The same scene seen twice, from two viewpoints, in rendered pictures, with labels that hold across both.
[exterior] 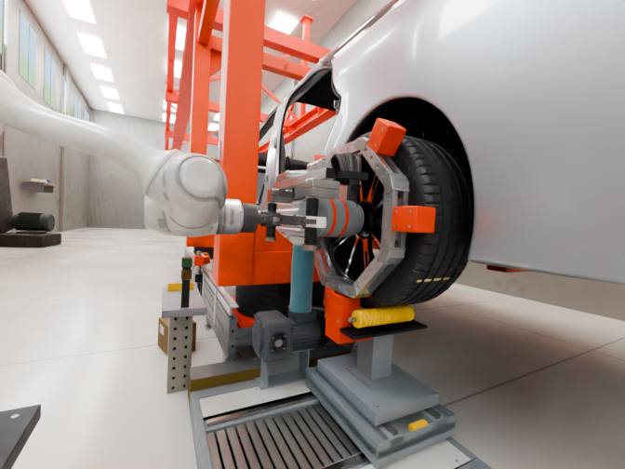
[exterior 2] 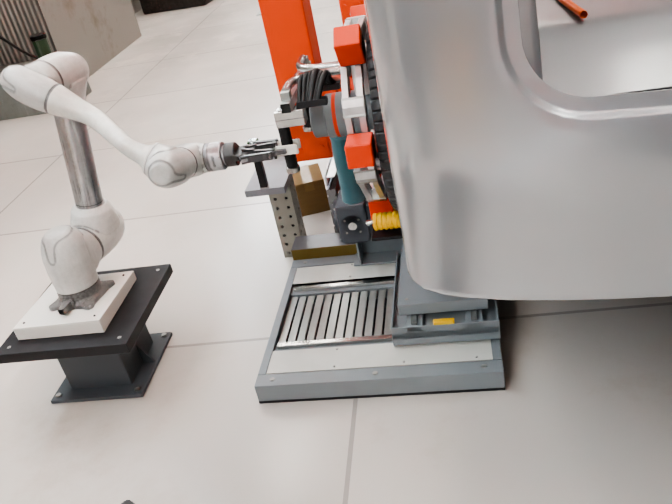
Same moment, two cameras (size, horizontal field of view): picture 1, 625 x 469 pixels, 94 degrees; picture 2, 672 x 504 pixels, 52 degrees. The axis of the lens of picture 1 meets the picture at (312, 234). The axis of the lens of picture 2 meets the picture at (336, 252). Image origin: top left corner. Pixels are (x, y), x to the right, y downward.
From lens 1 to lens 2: 169 cm
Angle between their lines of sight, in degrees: 47
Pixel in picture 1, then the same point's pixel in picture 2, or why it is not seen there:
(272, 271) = not seen: hidden behind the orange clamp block
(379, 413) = (402, 306)
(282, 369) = (386, 247)
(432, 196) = (378, 125)
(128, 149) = (130, 153)
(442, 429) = (477, 330)
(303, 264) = (339, 157)
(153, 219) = not seen: hidden behind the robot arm
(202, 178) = (160, 175)
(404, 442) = (423, 332)
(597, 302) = not seen: outside the picture
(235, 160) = (276, 17)
